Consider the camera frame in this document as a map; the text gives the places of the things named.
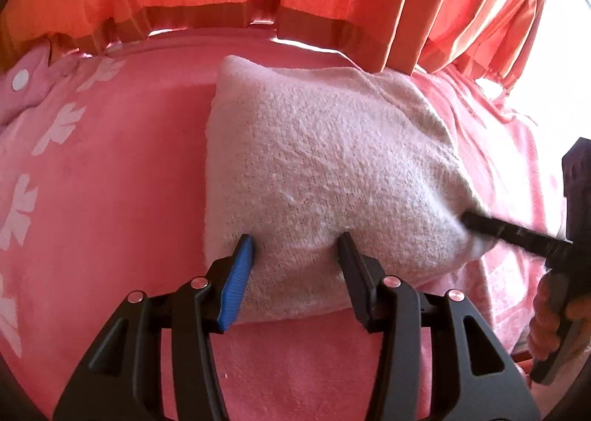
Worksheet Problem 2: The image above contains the pink pillow with white dots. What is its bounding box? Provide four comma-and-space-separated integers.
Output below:
0, 43, 61, 126

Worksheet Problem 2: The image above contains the pink flower-print blanket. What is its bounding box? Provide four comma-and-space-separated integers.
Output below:
0, 33, 573, 421

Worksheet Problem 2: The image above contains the person's right hand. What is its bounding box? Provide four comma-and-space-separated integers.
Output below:
526, 272, 591, 361

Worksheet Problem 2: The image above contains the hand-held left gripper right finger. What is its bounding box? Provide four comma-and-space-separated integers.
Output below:
336, 231, 541, 421

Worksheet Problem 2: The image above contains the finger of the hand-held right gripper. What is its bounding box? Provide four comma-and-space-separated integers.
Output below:
462, 211, 574, 261

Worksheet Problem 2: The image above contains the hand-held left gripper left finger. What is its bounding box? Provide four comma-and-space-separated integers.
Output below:
53, 233, 256, 421

